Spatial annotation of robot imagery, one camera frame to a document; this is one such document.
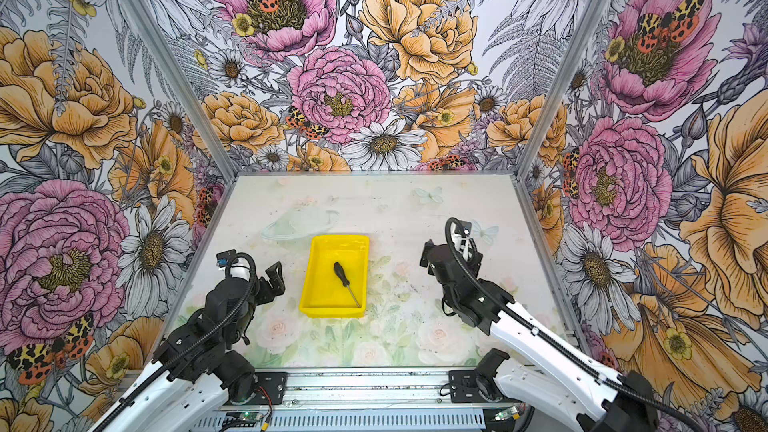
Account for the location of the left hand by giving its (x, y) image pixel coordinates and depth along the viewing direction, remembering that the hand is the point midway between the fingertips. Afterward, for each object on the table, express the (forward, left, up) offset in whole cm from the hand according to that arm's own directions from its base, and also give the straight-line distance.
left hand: (263, 278), depth 76 cm
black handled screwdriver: (+8, -17, -14) cm, 23 cm away
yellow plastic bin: (+2, -12, -16) cm, 20 cm away
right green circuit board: (-28, -59, -16) cm, 67 cm away
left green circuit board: (-28, +3, -16) cm, 32 cm away
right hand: (+5, -46, +2) cm, 46 cm away
